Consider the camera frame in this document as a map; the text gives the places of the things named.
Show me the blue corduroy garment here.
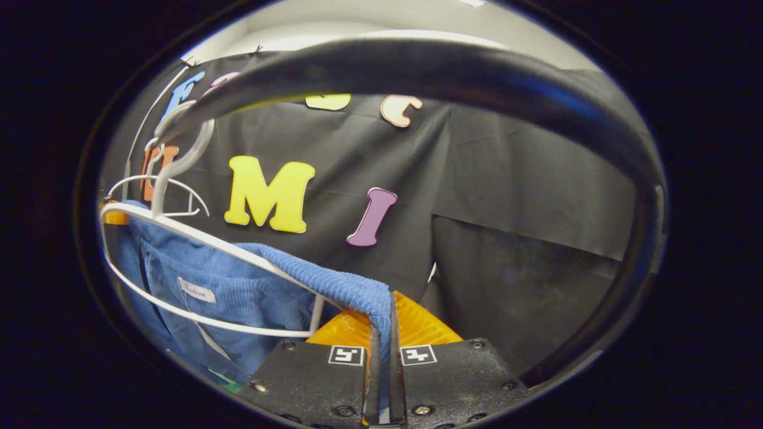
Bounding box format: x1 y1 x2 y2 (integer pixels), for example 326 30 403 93
109 200 394 425

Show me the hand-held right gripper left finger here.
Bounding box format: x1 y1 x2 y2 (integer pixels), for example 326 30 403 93
250 309 382 428

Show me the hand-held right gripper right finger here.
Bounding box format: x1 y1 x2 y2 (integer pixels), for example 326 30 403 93
389 290 531 428

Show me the empty white hanger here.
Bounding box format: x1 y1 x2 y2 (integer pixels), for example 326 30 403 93
106 137 210 219

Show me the black backdrop cloth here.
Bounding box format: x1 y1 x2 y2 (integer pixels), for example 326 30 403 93
98 51 662 382

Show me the white clothes hanger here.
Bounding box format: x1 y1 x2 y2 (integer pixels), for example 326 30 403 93
99 101 327 339

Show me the row of black cloth clips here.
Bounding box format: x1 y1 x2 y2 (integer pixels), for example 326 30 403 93
182 45 266 67

